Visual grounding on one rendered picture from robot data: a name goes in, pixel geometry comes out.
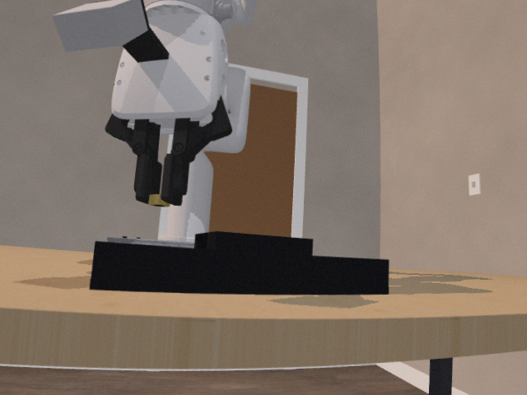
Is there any brass hex nut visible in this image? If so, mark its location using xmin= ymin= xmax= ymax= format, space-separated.
xmin=148 ymin=194 xmax=170 ymax=207

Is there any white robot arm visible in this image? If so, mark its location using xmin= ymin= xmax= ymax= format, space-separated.
xmin=52 ymin=0 xmax=258 ymax=243

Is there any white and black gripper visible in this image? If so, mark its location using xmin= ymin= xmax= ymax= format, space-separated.
xmin=105 ymin=0 xmax=232 ymax=206

